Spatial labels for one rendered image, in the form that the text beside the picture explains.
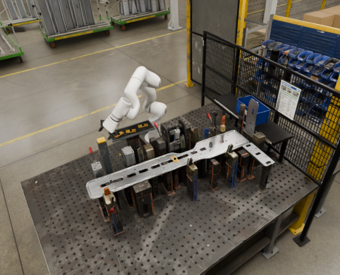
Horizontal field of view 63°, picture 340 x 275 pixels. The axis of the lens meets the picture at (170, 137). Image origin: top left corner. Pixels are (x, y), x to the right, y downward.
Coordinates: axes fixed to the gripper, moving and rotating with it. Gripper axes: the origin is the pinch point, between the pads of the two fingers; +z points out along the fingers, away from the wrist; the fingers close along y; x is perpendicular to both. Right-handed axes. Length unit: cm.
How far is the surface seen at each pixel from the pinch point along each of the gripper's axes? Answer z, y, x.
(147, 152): 1.2, -28.1, -26.0
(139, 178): 12.3, -38.9, -8.4
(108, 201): 22.4, -36.9, 22.7
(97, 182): 31.6, -18.0, 4.8
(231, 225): -1, -113, -25
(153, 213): 30, -63, -12
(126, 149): 7.6, -14.9, -17.4
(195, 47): -61, 77, -320
